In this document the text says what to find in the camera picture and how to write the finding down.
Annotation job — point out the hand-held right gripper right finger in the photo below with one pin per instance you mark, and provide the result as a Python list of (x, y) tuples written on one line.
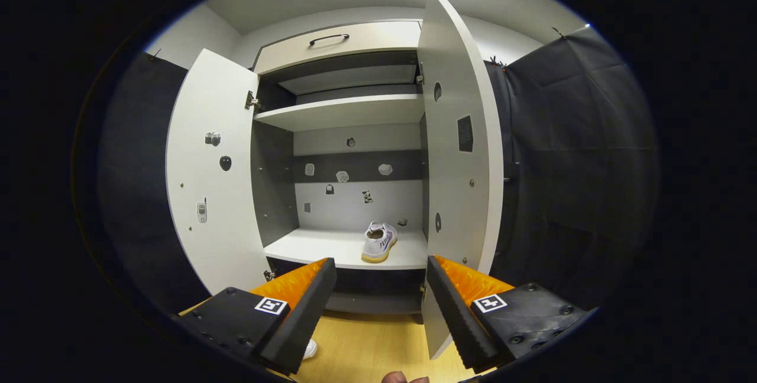
[(452, 318)]

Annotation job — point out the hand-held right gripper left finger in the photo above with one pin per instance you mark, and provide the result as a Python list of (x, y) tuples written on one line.
[(304, 318)]

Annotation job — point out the white sneaker shoe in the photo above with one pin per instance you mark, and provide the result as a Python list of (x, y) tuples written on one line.
[(378, 244), (310, 349)]

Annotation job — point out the white cabinet door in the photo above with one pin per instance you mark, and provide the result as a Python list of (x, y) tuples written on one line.
[(236, 223), (455, 194)]

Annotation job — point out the white shoe cabinet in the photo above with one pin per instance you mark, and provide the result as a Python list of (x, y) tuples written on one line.
[(355, 205)]

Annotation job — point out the white cabinet shelf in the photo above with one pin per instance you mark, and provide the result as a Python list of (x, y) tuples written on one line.
[(319, 247), (343, 111)]

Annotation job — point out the white cabinet drawer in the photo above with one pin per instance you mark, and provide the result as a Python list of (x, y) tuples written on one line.
[(366, 37)]

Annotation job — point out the black backdrop cloth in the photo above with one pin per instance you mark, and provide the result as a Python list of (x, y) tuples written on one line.
[(579, 164), (136, 194)]

